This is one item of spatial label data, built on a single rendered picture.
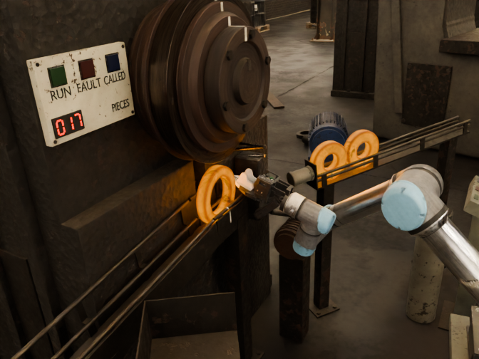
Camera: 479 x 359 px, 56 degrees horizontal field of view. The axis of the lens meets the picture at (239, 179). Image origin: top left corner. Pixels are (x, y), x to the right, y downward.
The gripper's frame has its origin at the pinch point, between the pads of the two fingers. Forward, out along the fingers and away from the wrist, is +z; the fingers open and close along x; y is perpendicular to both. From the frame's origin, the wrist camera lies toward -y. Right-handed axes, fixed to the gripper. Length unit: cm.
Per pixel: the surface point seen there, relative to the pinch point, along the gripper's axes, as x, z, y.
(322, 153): -33.8, -17.7, 5.8
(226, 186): 6.6, -0.5, 0.7
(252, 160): -7.3, -1.6, 5.4
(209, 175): 16.6, 1.1, 8.7
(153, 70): 34, 13, 41
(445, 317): -53, -88, -49
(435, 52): -254, -25, 11
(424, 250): -46, -67, -19
